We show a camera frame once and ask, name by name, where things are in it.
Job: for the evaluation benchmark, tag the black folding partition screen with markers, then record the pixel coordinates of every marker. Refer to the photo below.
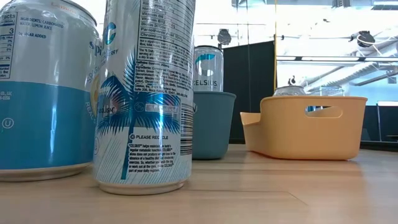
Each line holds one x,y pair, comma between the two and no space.
248,93

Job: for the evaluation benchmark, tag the yellow plastic bin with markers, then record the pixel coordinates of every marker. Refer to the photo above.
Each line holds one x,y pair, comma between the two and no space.
280,133

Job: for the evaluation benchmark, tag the white ventilation duct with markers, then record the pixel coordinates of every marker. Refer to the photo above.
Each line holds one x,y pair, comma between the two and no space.
342,74

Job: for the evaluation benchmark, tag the black low partition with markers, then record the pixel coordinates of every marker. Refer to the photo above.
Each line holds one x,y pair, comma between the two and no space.
370,124

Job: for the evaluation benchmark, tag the silver Celsius can black lid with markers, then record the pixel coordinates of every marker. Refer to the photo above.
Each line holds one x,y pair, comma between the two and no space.
143,109
208,71

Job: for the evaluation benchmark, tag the white and blue Spindrift can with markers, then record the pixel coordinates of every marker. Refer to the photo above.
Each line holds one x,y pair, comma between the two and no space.
46,109
289,91

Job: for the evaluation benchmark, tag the dark blue-teal plastic bin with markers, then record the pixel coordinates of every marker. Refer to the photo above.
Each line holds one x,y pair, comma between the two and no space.
214,124

